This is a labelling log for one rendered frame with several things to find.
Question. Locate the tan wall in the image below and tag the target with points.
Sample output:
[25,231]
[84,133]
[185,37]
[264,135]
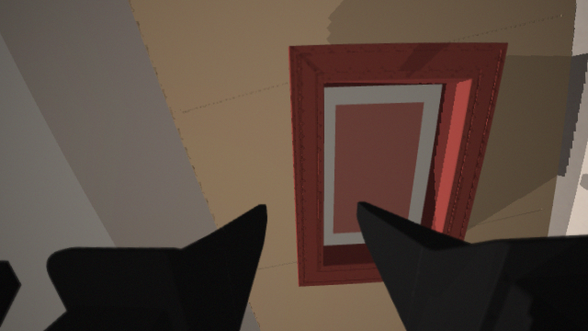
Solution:
[222,66]

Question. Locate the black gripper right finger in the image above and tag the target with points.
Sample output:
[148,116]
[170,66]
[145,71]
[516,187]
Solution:
[441,283]

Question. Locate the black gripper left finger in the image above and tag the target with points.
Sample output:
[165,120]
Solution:
[204,286]

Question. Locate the red picture frame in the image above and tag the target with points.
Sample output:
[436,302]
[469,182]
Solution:
[401,126]

